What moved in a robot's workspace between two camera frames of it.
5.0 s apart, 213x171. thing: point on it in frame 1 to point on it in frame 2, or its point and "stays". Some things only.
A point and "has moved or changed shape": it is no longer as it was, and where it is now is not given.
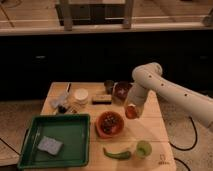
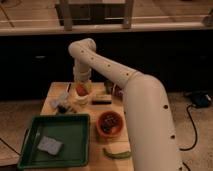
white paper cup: [81, 96] stays
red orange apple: [131, 112] has moved or changed shape
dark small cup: [109, 84] stays
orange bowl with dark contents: [109, 124] stays
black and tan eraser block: [102, 99] stays
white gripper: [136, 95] to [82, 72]
